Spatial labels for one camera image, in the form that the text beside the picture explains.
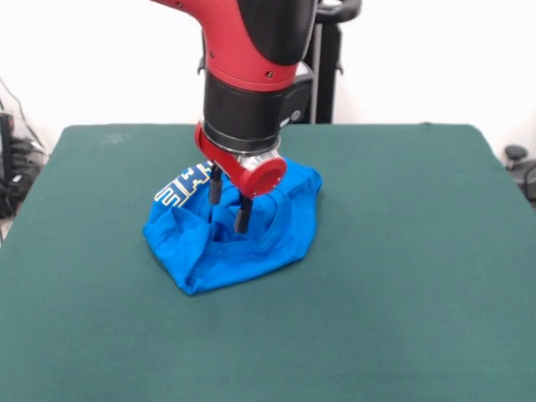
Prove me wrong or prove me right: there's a black cable tangle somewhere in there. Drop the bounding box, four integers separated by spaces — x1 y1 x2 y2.
0 77 49 219

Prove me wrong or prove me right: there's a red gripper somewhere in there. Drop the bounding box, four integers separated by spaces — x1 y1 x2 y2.
193 120 288 234

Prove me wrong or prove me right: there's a black box device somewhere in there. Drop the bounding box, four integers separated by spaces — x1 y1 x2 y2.
0 111 16 182

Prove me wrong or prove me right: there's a blue printed shirt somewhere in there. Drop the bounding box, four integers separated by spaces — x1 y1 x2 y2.
142 157 325 297

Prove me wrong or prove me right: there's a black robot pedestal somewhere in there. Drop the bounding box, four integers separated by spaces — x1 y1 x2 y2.
196 0 362 125

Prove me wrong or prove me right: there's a black office chair base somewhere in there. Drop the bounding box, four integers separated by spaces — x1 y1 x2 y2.
503 144 536 210

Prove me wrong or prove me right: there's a dark green table cloth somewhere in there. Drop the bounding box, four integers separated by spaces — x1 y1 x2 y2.
0 122 536 402

